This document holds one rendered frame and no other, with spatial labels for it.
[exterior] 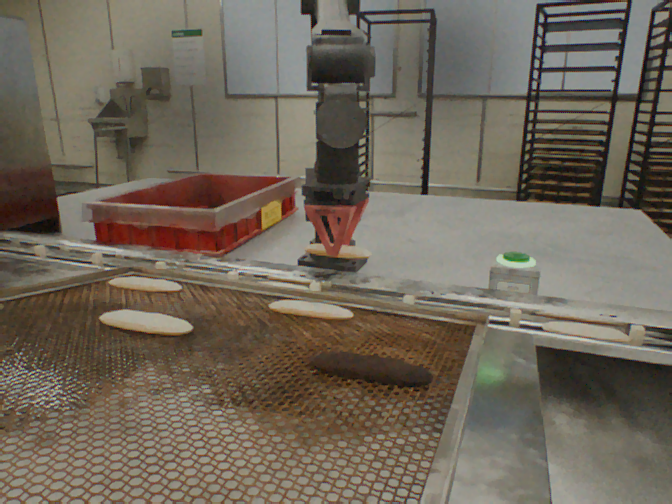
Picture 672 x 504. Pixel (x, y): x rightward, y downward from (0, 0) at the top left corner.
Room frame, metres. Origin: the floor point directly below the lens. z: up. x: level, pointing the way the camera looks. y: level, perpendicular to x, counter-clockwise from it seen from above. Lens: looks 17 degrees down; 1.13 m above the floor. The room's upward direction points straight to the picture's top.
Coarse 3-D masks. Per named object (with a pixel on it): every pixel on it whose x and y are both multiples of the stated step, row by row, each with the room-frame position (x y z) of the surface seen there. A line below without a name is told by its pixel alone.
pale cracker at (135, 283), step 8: (112, 280) 0.59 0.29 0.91; (120, 280) 0.58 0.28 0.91; (128, 280) 0.58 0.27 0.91; (136, 280) 0.58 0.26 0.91; (144, 280) 0.58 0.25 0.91; (152, 280) 0.59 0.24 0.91; (160, 280) 0.59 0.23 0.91; (128, 288) 0.57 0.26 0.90; (136, 288) 0.57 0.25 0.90; (144, 288) 0.57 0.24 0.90; (152, 288) 0.57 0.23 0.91; (160, 288) 0.57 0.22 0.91; (168, 288) 0.57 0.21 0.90; (176, 288) 0.57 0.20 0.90
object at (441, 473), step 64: (0, 320) 0.42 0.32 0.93; (64, 320) 0.43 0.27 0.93; (192, 320) 0.46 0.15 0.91; (256, 320) 0.47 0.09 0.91; (320, 320) 0.49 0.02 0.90; (384, 320) 0.50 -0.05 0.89; (448, 320) 0.50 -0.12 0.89; (0, 384) 0.29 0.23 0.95; (64, 384) 0.29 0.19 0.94; (192, 384) 0.30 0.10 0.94; (320, 384) 0.31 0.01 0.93; (448, 384) 0.33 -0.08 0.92; (0, 448) 0.21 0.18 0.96; (128, 448) 0.22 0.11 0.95; (256, 448) 0.22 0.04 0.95; (320, 448) 0.23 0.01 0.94; (448, 448) 0.23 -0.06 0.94
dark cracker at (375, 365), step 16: (336, 352) 0.36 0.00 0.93; (352, 352) 0.36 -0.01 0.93; (320, 368) 0.34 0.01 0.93; (336, 368) 0.34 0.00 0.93; (352, 368) 0.33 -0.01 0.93; (368, 368) 0.33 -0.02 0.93; (384, 368) 0.33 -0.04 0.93; (400, 368) 0.33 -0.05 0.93; (416, 368) 0.34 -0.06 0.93; (416, 384) 0.32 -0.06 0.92
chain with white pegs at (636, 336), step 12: (36, 252) 0.87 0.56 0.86; (96, 252) 0.83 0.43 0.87; (96, 264) 0.81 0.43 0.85; (156, 264) 0.77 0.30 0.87; (228, 276) 0.72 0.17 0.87; (312, 288) 0.67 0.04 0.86; (408, 300) 0.62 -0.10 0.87; (516, 312) 0.57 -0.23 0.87; (516, 324) 0.57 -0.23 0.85; (636, 336) 0.52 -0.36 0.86
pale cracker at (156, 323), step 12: (108, 312) 0.44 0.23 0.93; (120, 312) 0.44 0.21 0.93; (132, 312) 0.44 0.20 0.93; (144, 312) 0.44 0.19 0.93; (108, 324) 0.42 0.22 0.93; (120, 324) 0.42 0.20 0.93; (132, 324) 0.41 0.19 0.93; (144, 324) 0.41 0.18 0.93; (156, 324) 0.41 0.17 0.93; (168, 324) 0.41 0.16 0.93; (180, 324) 0.41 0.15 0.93
